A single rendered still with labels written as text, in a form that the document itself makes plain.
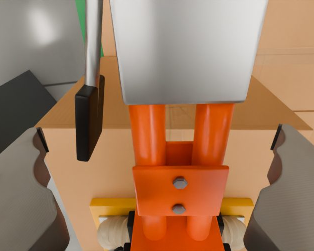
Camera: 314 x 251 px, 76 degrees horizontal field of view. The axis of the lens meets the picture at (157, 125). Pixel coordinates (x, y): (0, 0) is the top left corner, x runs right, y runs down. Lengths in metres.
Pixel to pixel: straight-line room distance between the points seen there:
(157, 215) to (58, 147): 0.21
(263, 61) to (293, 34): 0.10
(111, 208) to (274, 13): 0.64
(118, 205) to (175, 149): 0.25
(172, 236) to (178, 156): 0.08
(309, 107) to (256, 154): 0.56
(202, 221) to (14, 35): 1.37
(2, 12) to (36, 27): 0.17
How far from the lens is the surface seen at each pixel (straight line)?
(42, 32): 1.36
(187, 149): 0.15
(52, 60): 1.38
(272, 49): 0.73
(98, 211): 0.40
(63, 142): 0.33
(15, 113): 1.23
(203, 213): 0.17
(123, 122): 0.30
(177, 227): 0.21
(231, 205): 0.39
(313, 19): 0.76
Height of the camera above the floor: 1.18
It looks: 57 degrees down
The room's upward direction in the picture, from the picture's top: 178 degrees counter-clockwise
